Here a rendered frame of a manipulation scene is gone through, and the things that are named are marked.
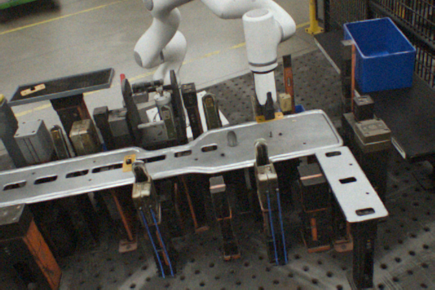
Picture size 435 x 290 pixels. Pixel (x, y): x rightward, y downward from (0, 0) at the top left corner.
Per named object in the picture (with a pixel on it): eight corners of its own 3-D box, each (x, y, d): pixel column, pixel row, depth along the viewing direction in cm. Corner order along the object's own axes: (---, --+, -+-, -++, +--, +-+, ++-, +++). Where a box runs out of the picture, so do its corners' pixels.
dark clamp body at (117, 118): (131, 207, 168) (100, 126, 147) (133, 185, 179) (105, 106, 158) (158, 202, 168) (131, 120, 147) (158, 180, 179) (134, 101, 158)
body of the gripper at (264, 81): (247, 59, 130) (252, 91, 136) (253, 74, 121) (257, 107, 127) (272, 54, 130) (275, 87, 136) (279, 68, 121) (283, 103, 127)
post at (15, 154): (29, 199, 182) (-20, 111, 158) (33, 188, 188) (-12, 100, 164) (47, 196, 182) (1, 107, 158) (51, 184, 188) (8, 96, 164)
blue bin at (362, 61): (362, 93, 146) (362, 57, 139) (342, 55, 172) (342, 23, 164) (413, 87, 144) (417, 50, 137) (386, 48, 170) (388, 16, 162)
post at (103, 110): (123, 198, 173) (91, 114, 151) (124, 189, 177) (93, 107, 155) (136, 195, 173) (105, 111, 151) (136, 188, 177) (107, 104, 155)
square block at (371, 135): (362, 226, 141) (364, 136, 122) (353, 209, 148) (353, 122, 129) (386, 222, 141) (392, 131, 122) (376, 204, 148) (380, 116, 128)
